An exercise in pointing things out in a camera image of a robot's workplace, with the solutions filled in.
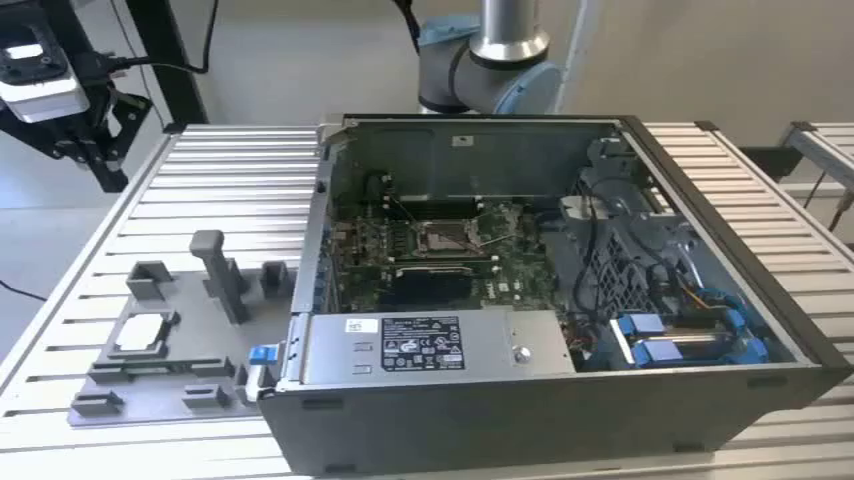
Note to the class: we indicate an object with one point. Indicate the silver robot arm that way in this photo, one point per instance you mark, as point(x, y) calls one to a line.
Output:
point(494, 55)

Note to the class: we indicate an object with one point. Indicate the CPU socket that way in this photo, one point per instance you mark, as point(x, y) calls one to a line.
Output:
point(446, 239)

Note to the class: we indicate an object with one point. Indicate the RAM slot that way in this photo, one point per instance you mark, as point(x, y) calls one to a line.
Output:
point(434, 271)

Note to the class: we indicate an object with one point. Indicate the green motherboard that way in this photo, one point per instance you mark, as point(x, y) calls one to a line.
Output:
point(514, 280)

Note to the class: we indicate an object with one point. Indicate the small blue carrier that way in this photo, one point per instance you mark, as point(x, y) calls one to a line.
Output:
point(260, 354)

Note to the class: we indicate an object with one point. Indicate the silver metal bracket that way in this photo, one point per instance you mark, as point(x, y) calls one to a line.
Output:
point(581, 207)

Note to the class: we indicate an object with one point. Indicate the black disk cage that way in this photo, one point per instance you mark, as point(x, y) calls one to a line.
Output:
point(621, 280)

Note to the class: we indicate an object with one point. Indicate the black box object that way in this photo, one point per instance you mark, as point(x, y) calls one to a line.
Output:
point(768, 162)

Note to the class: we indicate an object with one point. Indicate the locking lever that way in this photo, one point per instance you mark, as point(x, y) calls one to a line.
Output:
point(497, 239)

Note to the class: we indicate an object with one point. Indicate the open black PC case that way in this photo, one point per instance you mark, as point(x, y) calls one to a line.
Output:
point(467, 425)

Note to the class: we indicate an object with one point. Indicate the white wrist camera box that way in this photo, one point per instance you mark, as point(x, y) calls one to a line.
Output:
point(40, 102)

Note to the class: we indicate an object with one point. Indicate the grey parts rack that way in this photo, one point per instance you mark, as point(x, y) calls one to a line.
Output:
point(194, 320)

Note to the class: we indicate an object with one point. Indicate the black frame post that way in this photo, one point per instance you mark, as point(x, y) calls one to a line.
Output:
point(167, 50)

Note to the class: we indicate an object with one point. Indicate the metal slat side table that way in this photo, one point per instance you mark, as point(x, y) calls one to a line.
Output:
point(828, 150)

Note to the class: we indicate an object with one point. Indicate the hard disk in blue carrier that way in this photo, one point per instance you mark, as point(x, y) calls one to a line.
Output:
point(657, 351)
point(646, 322)

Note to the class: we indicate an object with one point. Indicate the silver power supply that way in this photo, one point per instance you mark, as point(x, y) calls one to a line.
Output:
point(334, 350)

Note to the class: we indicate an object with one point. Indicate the black wrist mount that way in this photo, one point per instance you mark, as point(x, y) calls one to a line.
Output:
point(27, 70)

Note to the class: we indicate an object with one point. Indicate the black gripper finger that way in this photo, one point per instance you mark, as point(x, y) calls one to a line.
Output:
point(112, 170)
point(40, 139)

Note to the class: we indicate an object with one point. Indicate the silver CPU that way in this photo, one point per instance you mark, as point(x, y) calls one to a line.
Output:
point(140, 334)

